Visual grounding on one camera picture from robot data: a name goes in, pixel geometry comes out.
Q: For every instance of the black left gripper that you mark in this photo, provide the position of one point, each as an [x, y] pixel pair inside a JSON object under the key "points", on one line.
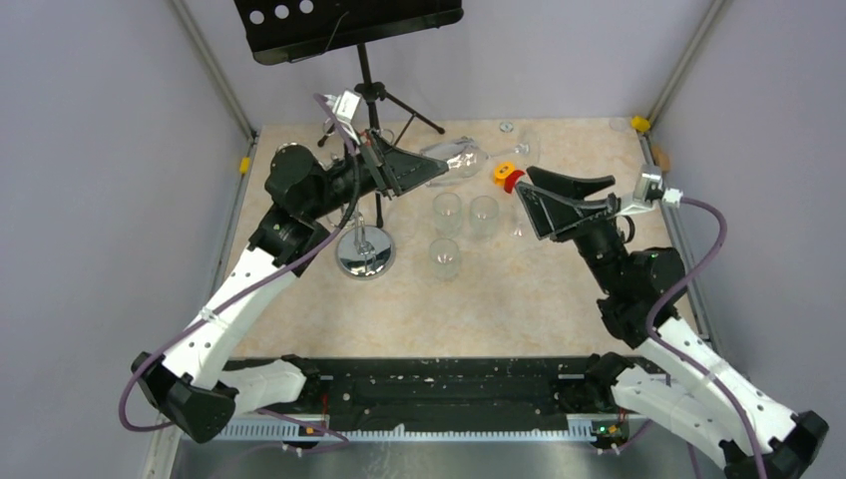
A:
{"points": [[402, 171]]}

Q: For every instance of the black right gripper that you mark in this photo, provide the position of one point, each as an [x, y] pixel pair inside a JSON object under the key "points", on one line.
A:
{"points": [[553, 216]]}

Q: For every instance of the large plain wine glass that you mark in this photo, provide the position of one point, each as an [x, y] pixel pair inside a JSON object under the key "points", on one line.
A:
{"points": [[519, 224]]}

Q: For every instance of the tall wine glass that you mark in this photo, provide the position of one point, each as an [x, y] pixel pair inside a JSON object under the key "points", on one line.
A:
{"points": [[466, 158]]}

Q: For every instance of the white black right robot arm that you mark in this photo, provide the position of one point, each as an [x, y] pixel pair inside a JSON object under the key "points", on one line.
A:
{"points": [[704, 400]]}

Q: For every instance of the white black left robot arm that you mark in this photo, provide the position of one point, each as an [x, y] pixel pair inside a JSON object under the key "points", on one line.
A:
{"points": [[187, 380]]}

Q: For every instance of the chrome wine glass rack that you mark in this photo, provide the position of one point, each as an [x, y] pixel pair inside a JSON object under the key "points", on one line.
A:
{"points": [[363, 253]]}

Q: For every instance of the red round toy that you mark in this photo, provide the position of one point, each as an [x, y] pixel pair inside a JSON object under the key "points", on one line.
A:
{"points": [[512, 180]]}

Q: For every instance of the small wooden block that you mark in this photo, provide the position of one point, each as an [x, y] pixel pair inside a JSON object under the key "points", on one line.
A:
{"points": [[661, 158]]}

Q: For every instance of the black music stand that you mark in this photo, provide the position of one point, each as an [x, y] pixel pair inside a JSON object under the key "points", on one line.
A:
{"points": [[293, 31]]}

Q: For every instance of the yellow ring toy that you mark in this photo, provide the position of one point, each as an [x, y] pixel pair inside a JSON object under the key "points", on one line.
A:
{"points": [[501, 173]]}

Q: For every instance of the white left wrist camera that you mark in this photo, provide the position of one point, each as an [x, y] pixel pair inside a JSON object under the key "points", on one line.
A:
{"points": [[341, 109]]}

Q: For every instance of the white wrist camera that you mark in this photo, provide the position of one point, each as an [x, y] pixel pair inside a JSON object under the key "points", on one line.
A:
{"points": [[649, 193], [341, 109]]}

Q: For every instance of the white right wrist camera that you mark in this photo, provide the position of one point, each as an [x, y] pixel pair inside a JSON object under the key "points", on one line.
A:
{"points": [[649, 193]]}

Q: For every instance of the yellow corner bracket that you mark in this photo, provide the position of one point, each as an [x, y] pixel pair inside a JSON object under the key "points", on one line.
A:
{"points": [[640, 124]]}

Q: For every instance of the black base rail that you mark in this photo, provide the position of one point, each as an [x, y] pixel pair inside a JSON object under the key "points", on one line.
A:
{"points": [[485, 395]]}

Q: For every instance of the aluminium frame post right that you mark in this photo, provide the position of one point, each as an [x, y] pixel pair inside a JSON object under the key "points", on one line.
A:
{"points": [[693, 47]]}

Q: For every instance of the aluminium frame post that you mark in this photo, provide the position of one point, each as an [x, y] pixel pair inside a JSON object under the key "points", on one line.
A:
{"points": [[693, 47], [211, 66]]}

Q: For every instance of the aluminium frame post left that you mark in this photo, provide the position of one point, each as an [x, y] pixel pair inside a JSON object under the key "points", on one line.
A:
{"points": [[211, 66]]}

